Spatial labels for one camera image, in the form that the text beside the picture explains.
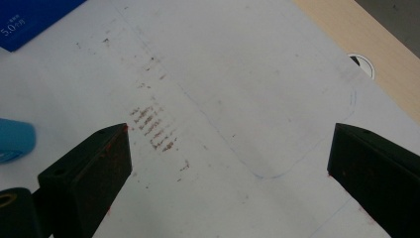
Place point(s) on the light blue plastic object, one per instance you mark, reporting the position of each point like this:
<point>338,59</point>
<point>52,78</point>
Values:
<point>15,139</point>

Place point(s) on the white table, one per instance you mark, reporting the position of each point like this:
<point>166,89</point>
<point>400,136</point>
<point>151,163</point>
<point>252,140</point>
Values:
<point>247,66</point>

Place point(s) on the blue cardboard box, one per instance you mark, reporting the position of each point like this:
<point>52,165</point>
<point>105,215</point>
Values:
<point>33,16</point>

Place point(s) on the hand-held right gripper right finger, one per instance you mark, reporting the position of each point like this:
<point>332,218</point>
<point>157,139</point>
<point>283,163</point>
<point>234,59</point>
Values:
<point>379,172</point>

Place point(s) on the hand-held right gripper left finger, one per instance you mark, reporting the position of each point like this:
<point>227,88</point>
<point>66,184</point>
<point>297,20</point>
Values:
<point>82,185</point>

